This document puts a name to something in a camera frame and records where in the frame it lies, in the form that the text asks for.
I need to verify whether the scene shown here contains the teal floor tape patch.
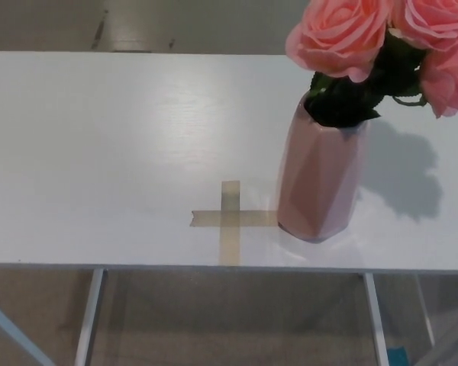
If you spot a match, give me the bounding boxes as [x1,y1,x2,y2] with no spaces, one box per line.
[391,345,408,365]

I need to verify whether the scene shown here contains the pink faceted ceramic vase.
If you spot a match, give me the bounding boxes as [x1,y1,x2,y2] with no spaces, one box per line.
[276,93,370,243]

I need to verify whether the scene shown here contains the thin white table leg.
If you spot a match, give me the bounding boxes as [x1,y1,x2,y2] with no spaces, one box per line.
[418,274,436,346]

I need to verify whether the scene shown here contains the light blue metal frame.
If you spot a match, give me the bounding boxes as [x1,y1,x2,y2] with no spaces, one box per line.
[0,288,56,366]

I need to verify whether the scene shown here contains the pink artificial rose bouquet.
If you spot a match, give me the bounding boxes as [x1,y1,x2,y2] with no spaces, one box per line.
[285,0,458,129]

